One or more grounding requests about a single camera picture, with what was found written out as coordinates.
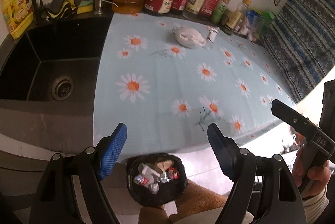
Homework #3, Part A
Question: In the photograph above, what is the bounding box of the crushed brown paper cup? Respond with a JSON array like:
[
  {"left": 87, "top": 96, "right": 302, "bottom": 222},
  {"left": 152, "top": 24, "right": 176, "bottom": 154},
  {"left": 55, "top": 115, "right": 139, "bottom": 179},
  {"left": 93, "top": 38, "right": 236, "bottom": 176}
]
[{"left": 154, "top": 159, "right": 174, "bottom": 174}]

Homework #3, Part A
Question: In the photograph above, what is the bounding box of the red white paper wrapper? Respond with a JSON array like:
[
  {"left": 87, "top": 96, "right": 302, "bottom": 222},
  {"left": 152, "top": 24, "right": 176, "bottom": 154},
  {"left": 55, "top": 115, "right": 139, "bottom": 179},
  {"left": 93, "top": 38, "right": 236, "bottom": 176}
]
[{"left": 166, "top": 167, "right": 179, "bottom": 180}]

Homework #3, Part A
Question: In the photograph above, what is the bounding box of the black trash bin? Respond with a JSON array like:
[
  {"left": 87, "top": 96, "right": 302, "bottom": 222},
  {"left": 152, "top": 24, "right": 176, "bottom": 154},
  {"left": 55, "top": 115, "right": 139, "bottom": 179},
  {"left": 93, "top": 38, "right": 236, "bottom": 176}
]
[{"left": 126, "top": 153, "right": 188, "bottom": 207}]

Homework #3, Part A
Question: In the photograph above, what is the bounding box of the black kitchen sink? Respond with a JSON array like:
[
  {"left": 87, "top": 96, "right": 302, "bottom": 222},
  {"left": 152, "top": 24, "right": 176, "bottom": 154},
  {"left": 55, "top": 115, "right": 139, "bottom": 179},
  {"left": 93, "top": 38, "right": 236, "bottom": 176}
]
[{"left": 1, "top": 17, "right": 111, "bottom": 102}]

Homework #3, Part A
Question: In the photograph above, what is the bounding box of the person's right hand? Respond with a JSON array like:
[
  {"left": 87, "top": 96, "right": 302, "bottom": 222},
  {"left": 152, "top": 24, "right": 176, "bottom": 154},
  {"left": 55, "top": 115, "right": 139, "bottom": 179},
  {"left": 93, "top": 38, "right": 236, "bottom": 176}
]
[{"left": 292, "top": 147, "right": 331, "bottom": 198}]

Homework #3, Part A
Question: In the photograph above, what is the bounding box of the blue patterned cloth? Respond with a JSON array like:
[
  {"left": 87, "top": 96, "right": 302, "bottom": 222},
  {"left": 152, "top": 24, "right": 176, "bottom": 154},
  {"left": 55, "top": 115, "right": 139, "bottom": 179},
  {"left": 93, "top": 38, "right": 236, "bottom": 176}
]
[{"left": 261, "top": 0, "right": 334, "bottom": 103}]

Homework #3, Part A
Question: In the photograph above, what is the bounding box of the light blue daisy tablecloth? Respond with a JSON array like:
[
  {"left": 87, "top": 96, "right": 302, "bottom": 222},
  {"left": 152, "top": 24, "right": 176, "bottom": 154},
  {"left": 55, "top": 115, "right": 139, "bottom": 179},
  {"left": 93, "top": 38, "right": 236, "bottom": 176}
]
[{"left": 93, "top": 14, "right": 294, "bottom": 161}]

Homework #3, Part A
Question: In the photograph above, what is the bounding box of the green plastic bag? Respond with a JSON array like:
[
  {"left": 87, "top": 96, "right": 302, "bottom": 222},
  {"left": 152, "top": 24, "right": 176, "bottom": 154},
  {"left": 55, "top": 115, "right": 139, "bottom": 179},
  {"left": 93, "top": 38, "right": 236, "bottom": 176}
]
[{"left": 261, "top": 11, "right": 277, "bottom": 34}]

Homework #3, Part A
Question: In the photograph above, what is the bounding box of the blue white seasoning bag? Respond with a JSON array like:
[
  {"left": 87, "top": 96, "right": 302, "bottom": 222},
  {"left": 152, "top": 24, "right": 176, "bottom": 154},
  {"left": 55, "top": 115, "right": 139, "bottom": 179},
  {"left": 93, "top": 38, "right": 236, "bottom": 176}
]
[{"left": 238, "top": 10, "right": 263, "bottom": 42}]

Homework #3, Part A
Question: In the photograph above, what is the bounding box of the clear printed plastic bag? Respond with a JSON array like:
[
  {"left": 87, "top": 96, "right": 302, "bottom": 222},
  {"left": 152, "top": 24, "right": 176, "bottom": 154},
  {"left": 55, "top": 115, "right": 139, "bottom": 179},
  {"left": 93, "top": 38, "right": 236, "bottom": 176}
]
[{"left": 207, "top": 26, "right": 219, "bottom": 43}]

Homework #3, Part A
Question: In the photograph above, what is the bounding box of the clear glass bottle tan label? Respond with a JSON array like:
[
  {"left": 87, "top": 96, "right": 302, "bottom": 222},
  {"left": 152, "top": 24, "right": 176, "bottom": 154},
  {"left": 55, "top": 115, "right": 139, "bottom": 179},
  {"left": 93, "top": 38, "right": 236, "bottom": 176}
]
[{"left": 223, "top": 0, "right": 251, "bottom": 35}]

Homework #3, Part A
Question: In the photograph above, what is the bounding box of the steel soap dispenser pump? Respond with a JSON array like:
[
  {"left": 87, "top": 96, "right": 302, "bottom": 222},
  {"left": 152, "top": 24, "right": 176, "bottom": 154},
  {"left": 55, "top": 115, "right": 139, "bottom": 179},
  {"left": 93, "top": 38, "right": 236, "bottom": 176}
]
[{"left": 94, "top": 0, "right": 118, "bottom": 15}]

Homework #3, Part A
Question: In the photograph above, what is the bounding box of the black yellow cloth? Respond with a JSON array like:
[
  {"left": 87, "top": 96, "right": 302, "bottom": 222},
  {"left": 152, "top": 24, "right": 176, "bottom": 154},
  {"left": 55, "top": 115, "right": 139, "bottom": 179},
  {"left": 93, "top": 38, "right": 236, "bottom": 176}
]
[{"left": 45, "top": 0, "right": 78, "bottom": 22}]

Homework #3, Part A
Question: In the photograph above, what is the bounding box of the yellow dish soap jug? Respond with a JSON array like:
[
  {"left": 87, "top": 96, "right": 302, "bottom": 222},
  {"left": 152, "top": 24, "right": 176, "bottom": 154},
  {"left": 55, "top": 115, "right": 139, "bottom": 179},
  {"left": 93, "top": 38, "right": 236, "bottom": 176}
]
[{"left": 2, "top": 0, "right": 33, "bottom": 39}]

